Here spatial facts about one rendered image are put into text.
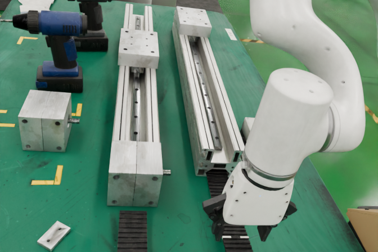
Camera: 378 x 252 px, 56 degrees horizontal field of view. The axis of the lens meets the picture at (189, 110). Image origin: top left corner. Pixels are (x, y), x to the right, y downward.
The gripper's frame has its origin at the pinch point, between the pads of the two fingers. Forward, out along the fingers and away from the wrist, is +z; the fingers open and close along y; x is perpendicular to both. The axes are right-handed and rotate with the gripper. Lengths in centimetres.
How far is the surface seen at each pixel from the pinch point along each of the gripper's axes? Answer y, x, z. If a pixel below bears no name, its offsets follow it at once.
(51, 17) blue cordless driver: -41, 48, -15
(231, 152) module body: 2.4, 19.8, -0.5
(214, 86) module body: 2.5, 44.8, -1.9
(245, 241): 1.6, -0.5, 2.6
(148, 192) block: -16.1, 9.5, 1.7
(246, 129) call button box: 9.2, 31.1, 1.4
